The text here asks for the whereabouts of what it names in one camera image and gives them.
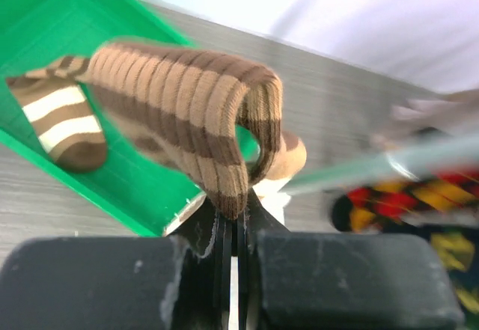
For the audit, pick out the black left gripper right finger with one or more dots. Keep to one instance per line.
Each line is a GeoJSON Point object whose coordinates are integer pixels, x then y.
{"type": "Point", "coordinates": [307, 280]}

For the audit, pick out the black colourful argyle sock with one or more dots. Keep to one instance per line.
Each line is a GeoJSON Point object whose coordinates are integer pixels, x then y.
{"type": "Point", "coordinates": [383, 206]}

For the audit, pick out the brown striped sock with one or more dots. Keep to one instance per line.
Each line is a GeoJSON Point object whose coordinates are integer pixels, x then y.
{"type": "Point", "coordinates": [214, 116]}
{"type": "Point", "coordinates": [63, 120]}

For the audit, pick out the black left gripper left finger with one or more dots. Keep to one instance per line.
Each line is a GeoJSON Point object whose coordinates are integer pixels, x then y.
{"type": "Point", "coordinates": [119, 282]}

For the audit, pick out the white metal drying rack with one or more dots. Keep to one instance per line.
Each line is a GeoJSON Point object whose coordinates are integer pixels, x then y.
{"type": "Point", "coordinates": [421, 138]}

